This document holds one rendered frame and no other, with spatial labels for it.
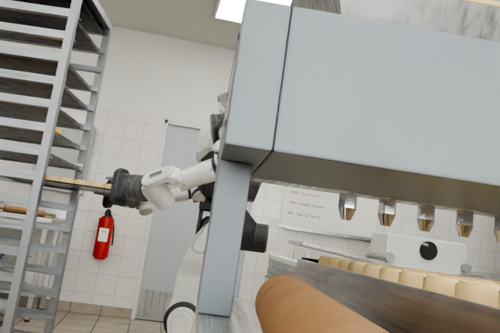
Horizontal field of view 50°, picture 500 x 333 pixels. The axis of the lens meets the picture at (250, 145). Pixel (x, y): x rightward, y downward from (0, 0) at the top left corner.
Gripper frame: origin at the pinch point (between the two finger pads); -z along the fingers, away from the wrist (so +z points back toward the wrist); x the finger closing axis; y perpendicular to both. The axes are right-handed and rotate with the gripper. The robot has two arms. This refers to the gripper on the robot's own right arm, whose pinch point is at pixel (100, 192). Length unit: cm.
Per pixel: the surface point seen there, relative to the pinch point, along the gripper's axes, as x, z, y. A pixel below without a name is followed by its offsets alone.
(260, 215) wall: 17, 305, -184
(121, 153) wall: 58, 179, -276
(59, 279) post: -39.0, -7.1, -7.5
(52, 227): -17.7, -12.4, -12.6
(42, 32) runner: 54, -45, 13
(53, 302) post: -48.3, -7.2, -7.7
